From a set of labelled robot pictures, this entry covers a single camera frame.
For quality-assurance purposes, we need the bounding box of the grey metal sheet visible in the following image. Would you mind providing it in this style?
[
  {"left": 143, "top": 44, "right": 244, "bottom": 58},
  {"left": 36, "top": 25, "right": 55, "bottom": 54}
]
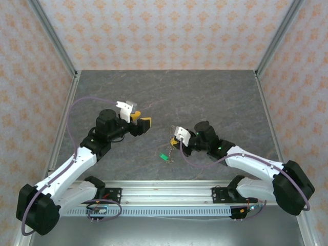
[{"left": 27, "top": 216, "right": 306, "bottom": 246}]

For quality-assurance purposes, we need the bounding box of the aluminium side rail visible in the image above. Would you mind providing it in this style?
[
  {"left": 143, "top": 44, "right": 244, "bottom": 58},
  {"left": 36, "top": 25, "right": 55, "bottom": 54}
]
[
  {"left": 254, "top": 71, "right": 293, "bottom": 185},
  {"left": 39, "top": 71, "right": 82, "bottom": 186}
]

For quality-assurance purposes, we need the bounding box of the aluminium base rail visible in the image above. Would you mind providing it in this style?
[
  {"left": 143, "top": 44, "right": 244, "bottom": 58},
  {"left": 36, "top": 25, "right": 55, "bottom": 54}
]
[{"left": 27, "top": 179, "right": 308, "bottom": 206}]

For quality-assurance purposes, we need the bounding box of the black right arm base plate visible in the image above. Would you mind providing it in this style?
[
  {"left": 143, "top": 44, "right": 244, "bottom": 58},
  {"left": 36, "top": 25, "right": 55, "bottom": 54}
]
[{"left": 211, "top": 187, "right": 258, "bottom": 204}]

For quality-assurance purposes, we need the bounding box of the white slotted cable duct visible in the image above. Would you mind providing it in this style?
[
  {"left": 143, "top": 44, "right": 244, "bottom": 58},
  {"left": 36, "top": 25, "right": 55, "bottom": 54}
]
[{"left": 37, "top": 207, "right": 233, "bottom": 217}]

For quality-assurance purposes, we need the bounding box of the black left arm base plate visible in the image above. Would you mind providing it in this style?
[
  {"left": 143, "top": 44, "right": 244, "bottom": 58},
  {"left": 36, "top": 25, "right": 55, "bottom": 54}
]
[{"left": 75, "top": 187, "right": 122, "bottom": 204}]

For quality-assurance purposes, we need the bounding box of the aluminium frame post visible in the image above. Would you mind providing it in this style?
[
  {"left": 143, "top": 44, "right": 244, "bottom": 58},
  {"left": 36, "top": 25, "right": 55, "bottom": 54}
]
[
  {"left": 27, "top": 0, "right": 79, "bottom": 77},
  {"left": 254, "top": 0, "right": 307, "bottom": 77}
]

